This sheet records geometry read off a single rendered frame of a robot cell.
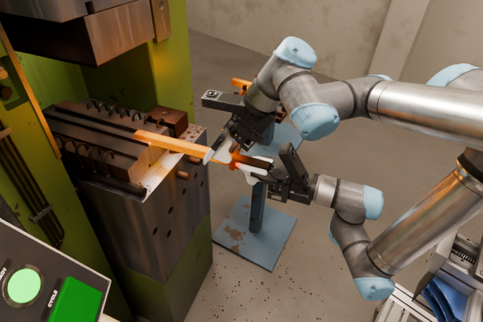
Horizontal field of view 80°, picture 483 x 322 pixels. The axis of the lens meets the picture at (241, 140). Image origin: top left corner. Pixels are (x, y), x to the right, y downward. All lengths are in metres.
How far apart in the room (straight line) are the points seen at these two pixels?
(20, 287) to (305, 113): 0.50
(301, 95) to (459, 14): 2.88
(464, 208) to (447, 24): 2.82
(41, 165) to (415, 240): 0.82
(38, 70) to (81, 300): 0.81
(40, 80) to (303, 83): 0.93
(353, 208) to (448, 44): 2.78
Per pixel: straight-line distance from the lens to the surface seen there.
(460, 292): 1.14
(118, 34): 0.70
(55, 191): 0.88
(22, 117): 0.76
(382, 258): 0.70
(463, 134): 0.46
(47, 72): 1.22
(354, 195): 0.72
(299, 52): 0.55
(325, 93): 0.53
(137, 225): 0.93
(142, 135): 0.88
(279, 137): 1.39
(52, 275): 0.58
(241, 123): 0.66
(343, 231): 0.79
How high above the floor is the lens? 1.51
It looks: 38 degrees down
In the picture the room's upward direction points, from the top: 3 degrees clockwise
